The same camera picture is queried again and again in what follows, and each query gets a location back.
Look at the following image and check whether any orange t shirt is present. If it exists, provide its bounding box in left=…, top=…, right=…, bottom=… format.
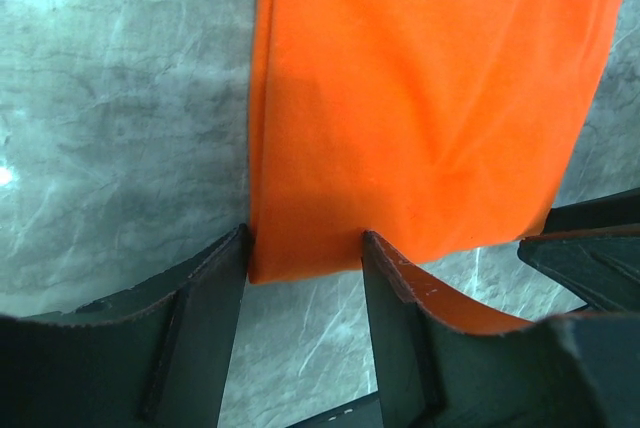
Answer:
left=249, top=0, right=623, bottom=284

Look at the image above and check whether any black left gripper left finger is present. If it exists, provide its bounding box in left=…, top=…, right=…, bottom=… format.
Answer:
left=1, top=225, right=249, bottom=427

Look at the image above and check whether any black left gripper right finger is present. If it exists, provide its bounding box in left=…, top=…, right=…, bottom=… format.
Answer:
left=362, top=231, right=639, bottom=427

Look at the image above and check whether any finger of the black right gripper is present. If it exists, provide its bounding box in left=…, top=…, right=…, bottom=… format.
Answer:
left=518, top=225, right=639, bottom=312
left=543, top=188, right=640, bottom=233

